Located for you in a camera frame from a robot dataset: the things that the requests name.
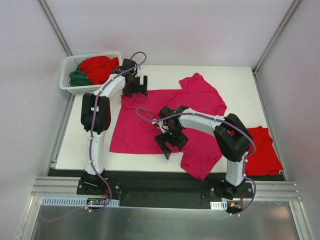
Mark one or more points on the green t shirt in basket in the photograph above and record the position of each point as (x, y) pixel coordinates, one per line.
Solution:
(79, 79)

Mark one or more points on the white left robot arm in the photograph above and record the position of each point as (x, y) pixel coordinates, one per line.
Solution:
(96, 109)

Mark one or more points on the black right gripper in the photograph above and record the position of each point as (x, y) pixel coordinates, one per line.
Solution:
(172, 140)

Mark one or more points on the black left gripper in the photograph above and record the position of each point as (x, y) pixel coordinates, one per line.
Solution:
(135, 90)

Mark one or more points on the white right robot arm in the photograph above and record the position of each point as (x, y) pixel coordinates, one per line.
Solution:
(232, 137)

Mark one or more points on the aluminium frame post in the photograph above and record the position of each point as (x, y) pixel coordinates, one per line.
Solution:
(44, 6)
(294, 5)

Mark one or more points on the folded red t shirt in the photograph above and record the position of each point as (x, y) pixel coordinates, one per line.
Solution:
(264, 162)

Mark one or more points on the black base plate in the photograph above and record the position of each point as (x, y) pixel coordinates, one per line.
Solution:
(143, 189)

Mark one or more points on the pink t shirt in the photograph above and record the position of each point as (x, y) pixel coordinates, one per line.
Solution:
(134, 135)

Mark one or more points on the right aluminium frame post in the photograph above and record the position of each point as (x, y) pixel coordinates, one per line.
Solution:
(294, 5)

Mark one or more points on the red t shirt in basket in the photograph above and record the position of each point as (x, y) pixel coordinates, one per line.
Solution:
(98, 69)

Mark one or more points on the left aluminium frame post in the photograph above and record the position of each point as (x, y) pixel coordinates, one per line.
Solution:
(44, 6)

